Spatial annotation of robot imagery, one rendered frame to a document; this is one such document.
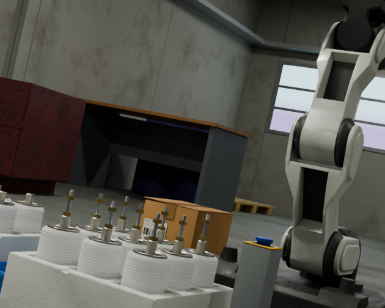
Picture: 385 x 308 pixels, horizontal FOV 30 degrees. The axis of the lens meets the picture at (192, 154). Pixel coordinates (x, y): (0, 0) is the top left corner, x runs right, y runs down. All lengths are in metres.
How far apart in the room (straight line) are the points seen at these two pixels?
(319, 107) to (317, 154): 0.13
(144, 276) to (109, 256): 0.10
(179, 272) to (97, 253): 0.19
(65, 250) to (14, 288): 0.14
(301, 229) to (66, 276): 0.83
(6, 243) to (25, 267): 0.27
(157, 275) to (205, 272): 0.23
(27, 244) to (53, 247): 0.34
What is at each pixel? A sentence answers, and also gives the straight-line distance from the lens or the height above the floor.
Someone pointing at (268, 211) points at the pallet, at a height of 0.05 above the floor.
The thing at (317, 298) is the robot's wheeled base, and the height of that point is 0.18.
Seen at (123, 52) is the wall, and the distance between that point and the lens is 8.01.
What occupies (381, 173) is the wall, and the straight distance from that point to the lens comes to 10.02.
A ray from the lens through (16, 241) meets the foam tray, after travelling 1.95.
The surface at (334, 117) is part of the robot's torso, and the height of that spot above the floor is 0.67.
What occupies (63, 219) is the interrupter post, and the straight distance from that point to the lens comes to 1.68.
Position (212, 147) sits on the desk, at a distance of 6.33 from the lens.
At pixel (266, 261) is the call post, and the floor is 0.28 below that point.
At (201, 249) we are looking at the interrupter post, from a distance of 1.76.
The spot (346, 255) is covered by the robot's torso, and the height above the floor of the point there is 0.29.
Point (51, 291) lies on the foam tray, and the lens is 1.62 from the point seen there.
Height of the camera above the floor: 0.46
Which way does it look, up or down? 1 degrees up
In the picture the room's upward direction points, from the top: 12 degrees clockwise
